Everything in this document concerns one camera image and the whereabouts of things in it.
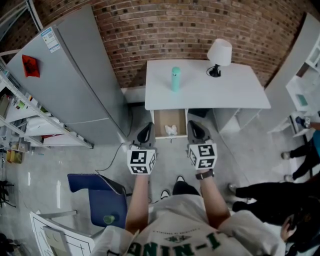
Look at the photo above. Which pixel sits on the person's right forearm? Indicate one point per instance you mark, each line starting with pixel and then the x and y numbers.
pixel 212 200

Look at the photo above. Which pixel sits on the white label sticker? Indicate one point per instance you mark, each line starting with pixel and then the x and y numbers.
pixel 50 40

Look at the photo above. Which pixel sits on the blue chair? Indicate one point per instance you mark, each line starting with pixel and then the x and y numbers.
pixel 105 197

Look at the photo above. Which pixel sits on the white open cabinet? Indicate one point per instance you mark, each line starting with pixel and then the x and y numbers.
pixel 282 82

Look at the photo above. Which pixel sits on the person's left forearm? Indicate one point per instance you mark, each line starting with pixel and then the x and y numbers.
pixel 138 200

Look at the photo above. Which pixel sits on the person's white printed shirt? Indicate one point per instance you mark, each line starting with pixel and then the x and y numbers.
pixel 180 225

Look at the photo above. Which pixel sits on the grey refrigerator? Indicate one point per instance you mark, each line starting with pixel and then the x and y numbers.
pixel 75 87

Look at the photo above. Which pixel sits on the white desk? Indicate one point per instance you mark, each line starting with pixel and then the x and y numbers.
pixel 212 92

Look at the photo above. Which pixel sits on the red diamond sticker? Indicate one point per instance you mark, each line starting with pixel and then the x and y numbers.
pixel 31 66

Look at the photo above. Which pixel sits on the white shade table lamp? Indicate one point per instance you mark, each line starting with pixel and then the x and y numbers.
pixel 220 52

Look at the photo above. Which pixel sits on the white drawing board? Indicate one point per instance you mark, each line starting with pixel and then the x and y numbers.
pixel 62 240

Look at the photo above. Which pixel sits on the wooden drawer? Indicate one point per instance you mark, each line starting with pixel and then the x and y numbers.
pixel 162 117

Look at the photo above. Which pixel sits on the white plastic bag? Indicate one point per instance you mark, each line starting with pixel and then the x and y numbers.
pixel 171 129

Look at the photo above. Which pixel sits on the green cup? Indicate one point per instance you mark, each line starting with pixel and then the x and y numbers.
pixel 109 219

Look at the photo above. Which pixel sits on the dark wristwatch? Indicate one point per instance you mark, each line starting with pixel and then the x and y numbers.
pixel 205 174

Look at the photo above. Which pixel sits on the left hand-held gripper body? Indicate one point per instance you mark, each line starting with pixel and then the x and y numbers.
pixel 140 160

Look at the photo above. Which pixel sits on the white metal shelf rack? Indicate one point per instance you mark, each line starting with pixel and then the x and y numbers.
pixel 50 119

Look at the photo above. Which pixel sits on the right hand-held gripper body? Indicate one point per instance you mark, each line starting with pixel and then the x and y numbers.
pixel 202 156

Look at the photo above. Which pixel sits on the person's black shorts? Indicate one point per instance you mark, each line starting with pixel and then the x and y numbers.
pixel 185 188

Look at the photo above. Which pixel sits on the teal bottle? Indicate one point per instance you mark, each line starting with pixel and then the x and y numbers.
pixel 175 80

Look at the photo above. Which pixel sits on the person's white shoe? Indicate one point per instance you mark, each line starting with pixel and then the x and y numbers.
pixel 180 179

